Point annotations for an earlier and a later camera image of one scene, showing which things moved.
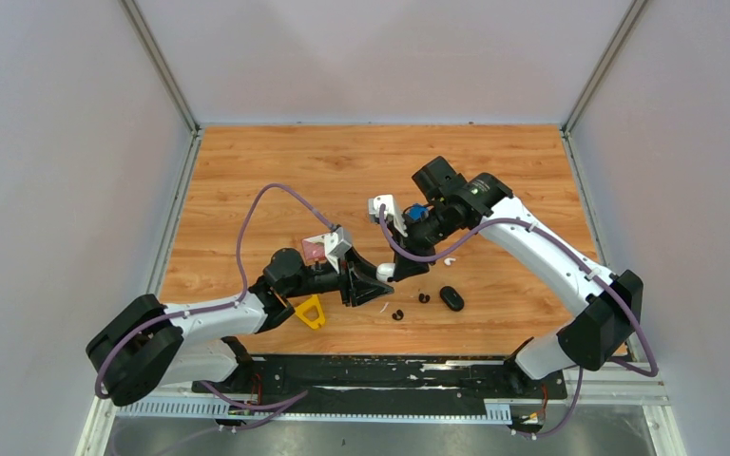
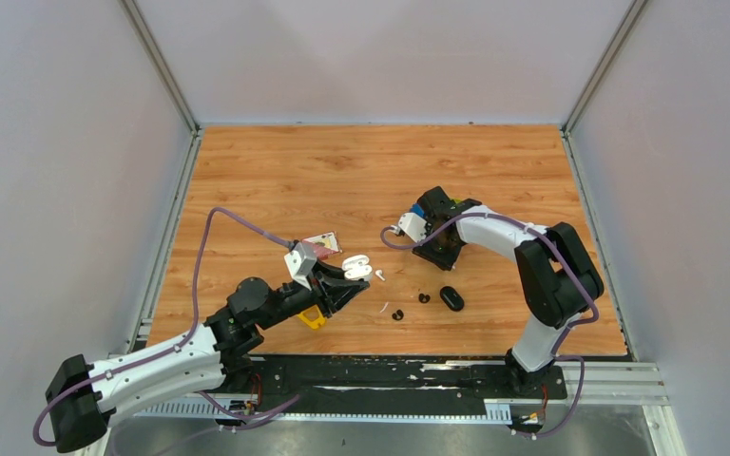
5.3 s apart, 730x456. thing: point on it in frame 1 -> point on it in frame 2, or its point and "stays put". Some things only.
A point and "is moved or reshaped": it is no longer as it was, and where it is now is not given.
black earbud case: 451,298 stays put
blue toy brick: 418,212 stays put
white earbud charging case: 385,271 is moved or reshaped
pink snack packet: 314,252 -> 326,244
